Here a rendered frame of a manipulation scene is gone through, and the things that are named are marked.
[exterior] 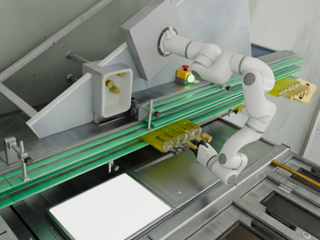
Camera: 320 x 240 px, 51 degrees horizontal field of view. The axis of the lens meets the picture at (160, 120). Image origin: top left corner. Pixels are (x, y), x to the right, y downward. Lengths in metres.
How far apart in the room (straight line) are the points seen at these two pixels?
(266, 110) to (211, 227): 0.55
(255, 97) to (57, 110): 0.85
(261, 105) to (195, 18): 0.83
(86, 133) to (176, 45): 0.60
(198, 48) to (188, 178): 0.63
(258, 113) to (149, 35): 0.66
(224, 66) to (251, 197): 0.65
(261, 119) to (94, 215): 0.78
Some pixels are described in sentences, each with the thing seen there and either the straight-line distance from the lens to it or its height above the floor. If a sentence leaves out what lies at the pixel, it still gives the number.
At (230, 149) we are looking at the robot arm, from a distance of 1.43.
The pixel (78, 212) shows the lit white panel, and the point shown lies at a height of 1.08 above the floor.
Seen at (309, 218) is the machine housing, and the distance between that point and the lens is 1.75.
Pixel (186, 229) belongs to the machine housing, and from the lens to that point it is 1.46.
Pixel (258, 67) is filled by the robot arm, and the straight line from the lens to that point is 1.49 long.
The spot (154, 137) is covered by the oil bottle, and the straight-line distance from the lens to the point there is 1.66.
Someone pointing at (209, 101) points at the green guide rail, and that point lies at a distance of 2.05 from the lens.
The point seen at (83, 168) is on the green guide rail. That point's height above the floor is 0.95.
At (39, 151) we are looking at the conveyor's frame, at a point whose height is 0.84.
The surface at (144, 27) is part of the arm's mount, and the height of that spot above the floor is 0.82.
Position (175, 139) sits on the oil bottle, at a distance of 1.66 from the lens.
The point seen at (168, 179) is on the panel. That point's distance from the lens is 1.65.
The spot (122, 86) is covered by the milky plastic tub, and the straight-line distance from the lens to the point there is 1.69.
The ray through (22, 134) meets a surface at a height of 0.34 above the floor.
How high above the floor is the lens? 1.97
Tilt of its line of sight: 36 degrees down
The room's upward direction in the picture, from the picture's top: 120 degrees clockwise
